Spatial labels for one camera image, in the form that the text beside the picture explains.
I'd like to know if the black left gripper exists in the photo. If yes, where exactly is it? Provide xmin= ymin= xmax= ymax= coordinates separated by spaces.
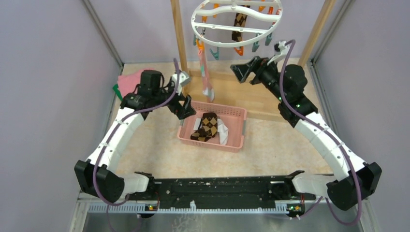
xmin=152 ymin=80 xmax=195 ymax=119

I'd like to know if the white sock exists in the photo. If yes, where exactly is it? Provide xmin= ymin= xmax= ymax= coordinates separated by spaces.
xmin=197 ymin=117 xmax=229 ymax=145

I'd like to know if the brown argyle sock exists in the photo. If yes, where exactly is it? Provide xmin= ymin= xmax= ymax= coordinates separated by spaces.
xmin=190 ymin=112 xmax=218 ymax=142
xmin=231 ymin=13 xmax=248 ymax=42

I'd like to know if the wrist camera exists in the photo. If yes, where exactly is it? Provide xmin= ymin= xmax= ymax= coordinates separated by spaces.
xmin=270 ymin=40 xmax=292 ymax=64
xmin=172 ymin=71 xmax=191 ymax=87

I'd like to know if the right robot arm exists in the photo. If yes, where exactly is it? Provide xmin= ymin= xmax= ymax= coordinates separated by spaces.
xmin=230 ymin=56 xmax=382 ymax=211

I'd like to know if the orange clothes peg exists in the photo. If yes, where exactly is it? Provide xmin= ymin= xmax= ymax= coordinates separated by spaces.
xmin=196 ymin=39 xmax=204 ymax=52
xmin=234 ymin=46 xmax=244 ymax=56

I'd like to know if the pink teal sock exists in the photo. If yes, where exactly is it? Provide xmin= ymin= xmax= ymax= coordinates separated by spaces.
xmin=198 ymin=48 xmax=215 ymax=102

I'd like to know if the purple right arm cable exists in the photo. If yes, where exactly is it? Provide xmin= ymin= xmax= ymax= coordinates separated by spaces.
xmin=278 ymin=39 xmax=363 ymax=227

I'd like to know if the pink folded cloth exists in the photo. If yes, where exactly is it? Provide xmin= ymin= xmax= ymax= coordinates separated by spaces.
xmin=117 ymin=70 xmax=144 ymax=97

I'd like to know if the teal clothes peg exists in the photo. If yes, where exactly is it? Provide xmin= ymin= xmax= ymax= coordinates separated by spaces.
xmin=252 ymin=41 xmax=260 ymax=53
xmin=209 ymin=47 xmax=220 ymax=60

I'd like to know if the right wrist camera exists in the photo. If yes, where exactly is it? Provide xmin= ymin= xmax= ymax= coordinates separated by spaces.
xmin=270 ymin=40 xmax=292 ymax=64

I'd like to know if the pink plastic basket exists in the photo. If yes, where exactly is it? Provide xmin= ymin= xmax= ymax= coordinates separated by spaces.
xmin=177 ymin=101 xmax=247 ymax=152

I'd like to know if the wooden hanger rack stand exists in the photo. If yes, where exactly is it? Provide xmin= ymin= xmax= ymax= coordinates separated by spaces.
xmin=171 ymin=0 xmax=336 ymax=121

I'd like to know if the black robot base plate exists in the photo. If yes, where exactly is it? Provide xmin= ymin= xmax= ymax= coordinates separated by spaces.
xmin=129 ymin=175 xmax=317 ymax=217

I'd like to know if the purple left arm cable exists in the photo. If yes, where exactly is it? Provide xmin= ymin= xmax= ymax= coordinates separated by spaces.
xmin=92 ymin=58 xmax=181 ymax=232

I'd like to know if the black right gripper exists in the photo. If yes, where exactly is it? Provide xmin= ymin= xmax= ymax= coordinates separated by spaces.
xmin=230 ymin=55 xmax=286 ymax=102

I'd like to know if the white round clip hanger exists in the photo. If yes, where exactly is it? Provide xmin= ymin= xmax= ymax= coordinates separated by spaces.
xmin=190 ymin=0 xmax=283 ymax=48

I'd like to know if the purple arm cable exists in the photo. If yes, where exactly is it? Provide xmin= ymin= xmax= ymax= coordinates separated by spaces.
xmin=92 ymin=58 xmax=181 ymax=232
xmin=278 ymin=39 xmax=363 ymax=227

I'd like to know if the green folded cloth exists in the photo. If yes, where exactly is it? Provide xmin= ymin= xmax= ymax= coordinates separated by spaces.
xmin=112 ymin=84 xmax=123 ymax=101

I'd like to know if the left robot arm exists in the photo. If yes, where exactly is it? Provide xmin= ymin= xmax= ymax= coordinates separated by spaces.
xmin=74 ymin=70 xmax=196 ymax=206

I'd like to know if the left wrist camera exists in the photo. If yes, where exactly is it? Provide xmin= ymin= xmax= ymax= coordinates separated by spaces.
xmin=172 ymin=71 xmax=191 ymax=87

